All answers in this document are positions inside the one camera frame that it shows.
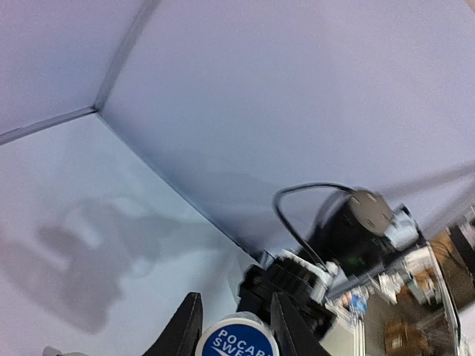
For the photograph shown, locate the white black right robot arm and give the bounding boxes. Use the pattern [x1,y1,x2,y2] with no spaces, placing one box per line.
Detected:
[237,182,424,337]

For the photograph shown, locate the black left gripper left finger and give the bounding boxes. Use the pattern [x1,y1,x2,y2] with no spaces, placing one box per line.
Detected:
[143,291,203,356]

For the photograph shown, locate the white blue bottle cap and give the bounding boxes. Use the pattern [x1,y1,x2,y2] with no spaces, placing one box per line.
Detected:
[194,311,280,356]

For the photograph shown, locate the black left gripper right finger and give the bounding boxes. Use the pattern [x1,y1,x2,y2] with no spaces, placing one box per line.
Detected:
[270,292,330,356]

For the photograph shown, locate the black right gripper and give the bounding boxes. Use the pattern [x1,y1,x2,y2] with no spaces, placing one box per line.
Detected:
[237,265,334,338]

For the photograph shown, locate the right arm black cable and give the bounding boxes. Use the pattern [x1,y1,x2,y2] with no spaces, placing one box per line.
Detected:
[272,181,357,274]

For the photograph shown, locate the aluminium frame rail left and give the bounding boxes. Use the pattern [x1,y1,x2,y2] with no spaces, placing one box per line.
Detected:
[0,107,98,145]

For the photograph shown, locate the aluminium frame post left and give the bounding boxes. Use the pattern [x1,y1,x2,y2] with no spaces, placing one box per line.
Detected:
[92,0,161,113]

